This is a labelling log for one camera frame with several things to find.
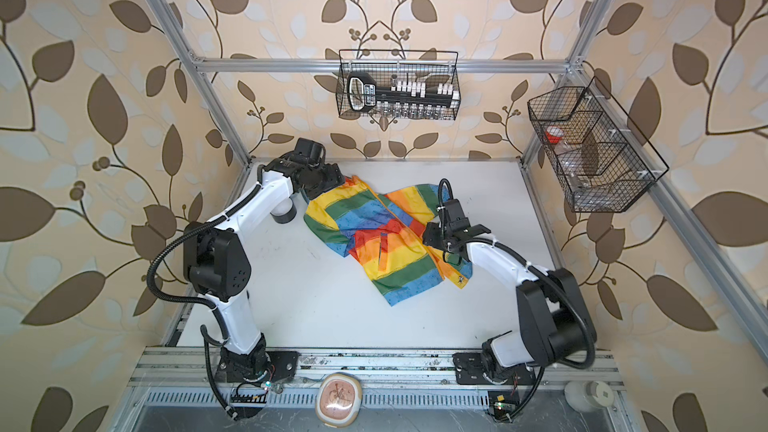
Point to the rainbow striped jacket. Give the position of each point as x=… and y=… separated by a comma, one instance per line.
x=384, y=234

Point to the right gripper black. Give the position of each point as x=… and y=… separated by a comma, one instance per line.
x=429, y=234

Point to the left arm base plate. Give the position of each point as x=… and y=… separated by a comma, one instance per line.
x=276, y=366

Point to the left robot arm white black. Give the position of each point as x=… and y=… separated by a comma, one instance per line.
x=215, y=261

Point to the back wire basket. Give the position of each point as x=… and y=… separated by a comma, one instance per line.
x=433, y=66

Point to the white round container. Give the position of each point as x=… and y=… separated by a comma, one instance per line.
x=589, y=396

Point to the pink round timer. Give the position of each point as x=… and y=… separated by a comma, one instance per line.
x=339, y=400

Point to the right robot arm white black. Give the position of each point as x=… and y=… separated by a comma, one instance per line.
x=553, y=323

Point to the black socket set rail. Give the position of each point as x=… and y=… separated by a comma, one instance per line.
x=364, y=93

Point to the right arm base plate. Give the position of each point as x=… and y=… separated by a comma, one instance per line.
x=474, y=369

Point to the right wire basket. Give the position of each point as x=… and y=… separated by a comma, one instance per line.
x=608, y=162

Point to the wire basket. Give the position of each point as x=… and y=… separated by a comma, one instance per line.
x=608, y=162
x=433, y=66

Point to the black tape roll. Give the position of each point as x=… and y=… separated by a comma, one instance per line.
x=284, y=212

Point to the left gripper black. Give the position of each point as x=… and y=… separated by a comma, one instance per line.
x=335, y=178

